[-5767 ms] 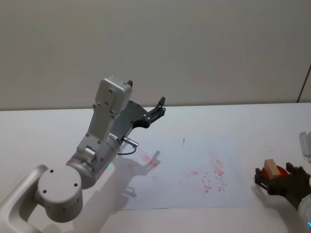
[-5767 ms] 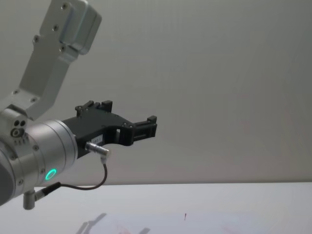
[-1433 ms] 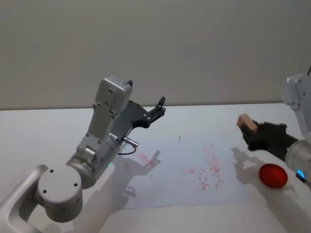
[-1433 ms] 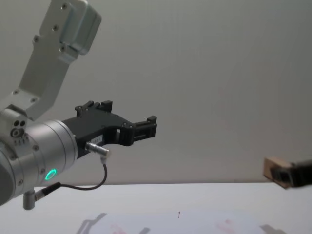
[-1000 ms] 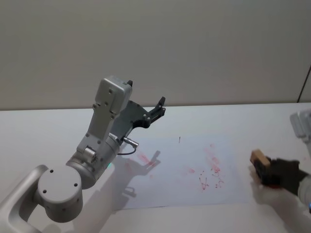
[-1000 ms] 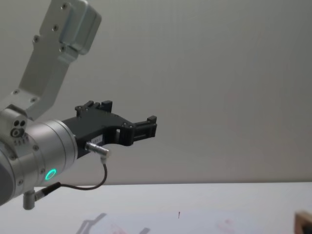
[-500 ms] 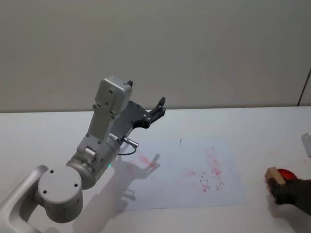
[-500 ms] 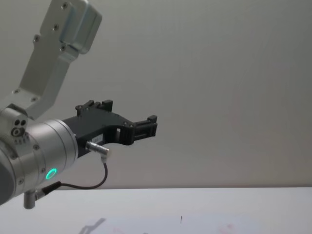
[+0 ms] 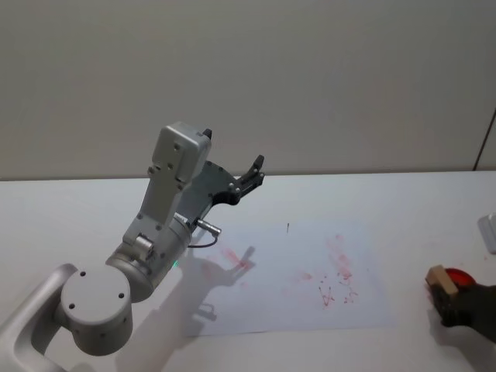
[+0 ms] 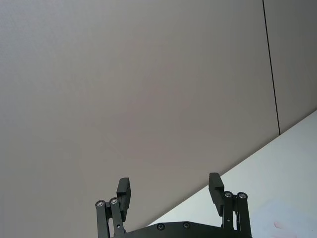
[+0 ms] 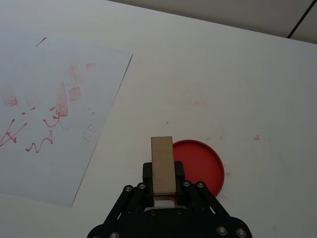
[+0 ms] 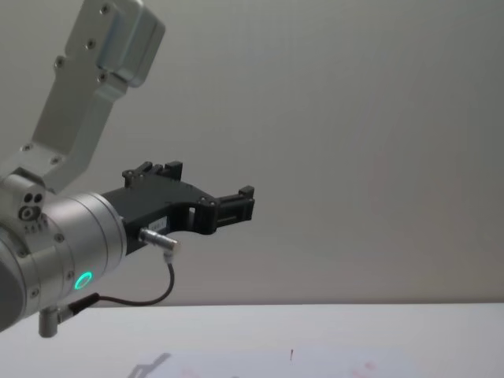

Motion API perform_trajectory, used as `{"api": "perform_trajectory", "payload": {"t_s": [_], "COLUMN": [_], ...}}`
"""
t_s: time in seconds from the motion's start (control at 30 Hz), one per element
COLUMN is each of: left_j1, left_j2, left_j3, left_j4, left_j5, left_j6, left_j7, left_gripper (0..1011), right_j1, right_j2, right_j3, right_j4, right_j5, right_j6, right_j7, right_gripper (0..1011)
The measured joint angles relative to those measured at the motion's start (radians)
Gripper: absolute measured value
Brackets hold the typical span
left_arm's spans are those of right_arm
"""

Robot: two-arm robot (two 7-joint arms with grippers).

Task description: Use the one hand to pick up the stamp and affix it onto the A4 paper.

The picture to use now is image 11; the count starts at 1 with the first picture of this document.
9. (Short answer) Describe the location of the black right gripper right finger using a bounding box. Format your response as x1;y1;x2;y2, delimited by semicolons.
173;161;254;238

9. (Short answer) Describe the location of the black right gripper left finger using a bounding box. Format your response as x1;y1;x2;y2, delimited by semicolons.
86;162;155;238

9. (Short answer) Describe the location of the wooden block stamp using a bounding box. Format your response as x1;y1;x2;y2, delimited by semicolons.
150;136;177;199

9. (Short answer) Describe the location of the round red ink pad dish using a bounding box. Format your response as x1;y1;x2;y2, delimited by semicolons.
170;139;226;199

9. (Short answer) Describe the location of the white paper sheet with red marks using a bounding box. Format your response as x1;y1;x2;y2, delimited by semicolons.
0;26;134;208

